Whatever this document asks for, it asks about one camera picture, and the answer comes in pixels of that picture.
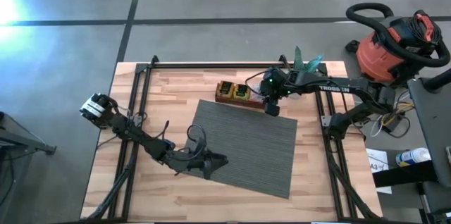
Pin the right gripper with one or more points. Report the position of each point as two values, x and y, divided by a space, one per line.
275 85

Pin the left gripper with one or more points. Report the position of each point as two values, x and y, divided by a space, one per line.
192 162

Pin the green lemon lime tea packet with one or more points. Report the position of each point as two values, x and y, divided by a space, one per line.
241 92

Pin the mango tea sachet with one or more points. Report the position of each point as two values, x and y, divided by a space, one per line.
225 89

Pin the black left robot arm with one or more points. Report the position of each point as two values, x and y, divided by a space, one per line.
130 130

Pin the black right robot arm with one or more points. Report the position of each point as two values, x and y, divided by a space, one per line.
352 86

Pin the brown wooden tea organizer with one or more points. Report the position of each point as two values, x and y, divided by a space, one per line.
239 103

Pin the dark grey woven placemat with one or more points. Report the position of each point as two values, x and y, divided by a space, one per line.
253 146

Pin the green plant in white pot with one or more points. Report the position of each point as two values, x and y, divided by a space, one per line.
299 60

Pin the white paper sheet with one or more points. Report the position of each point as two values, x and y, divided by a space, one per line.
377 157

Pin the black power adapter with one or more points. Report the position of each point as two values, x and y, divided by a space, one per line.
394 125

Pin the orange black shop vacuum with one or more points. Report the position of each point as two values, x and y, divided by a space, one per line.
384 55

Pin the white spray can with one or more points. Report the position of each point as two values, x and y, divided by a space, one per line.
414 156

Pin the black floor stand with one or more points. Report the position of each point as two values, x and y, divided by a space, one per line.
24 143

